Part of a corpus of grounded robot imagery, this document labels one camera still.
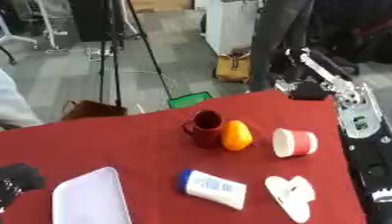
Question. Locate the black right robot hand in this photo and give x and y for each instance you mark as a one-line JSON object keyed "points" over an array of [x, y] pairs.
{"points": [[308, 91]]}

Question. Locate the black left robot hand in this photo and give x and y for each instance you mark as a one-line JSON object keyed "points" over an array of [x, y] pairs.
{"points": [[19, 178]]}

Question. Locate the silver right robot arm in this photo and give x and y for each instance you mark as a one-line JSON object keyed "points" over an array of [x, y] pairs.
{"points": [[360, 122]]}

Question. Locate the white tray box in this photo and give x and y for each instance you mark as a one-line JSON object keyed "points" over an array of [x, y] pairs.
{"points": [[89, 198]]}

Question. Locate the red and white paper cup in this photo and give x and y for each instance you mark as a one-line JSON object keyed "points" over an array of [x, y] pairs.
{"points": [[298, 143]]}

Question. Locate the orange toy fruit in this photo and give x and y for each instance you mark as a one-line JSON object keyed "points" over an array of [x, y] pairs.
{"points": [[236, 136]]}

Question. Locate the brown bag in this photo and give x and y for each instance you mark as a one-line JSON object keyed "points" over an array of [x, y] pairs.
{"points": [[92, 109]]}

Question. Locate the white cabinet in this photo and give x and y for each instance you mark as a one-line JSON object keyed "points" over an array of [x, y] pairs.
{"points": [[232, 23]]}

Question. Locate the white heart-shaped soft object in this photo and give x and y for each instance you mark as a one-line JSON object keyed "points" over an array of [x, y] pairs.
{"points": [[293, 195]]}

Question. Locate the dark red mug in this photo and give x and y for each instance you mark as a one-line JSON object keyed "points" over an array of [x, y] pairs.
{"points": [[205, 132]]}

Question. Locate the green bag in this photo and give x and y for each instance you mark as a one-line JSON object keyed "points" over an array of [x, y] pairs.
{"points": [[189, 100]]}

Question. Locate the white tube with blue cap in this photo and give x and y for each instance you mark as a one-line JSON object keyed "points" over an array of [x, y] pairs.
{"points": [[214, 189]]}

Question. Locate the white chair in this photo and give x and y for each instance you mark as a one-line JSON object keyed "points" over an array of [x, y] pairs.
{"points": [[10, 35]]}

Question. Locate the black tripod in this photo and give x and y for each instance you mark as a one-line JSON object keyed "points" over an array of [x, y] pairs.
{"points": [[116, 43]]}

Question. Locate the black cabinet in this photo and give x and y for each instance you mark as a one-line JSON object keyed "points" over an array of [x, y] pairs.
{"points": [[92, 17]]}

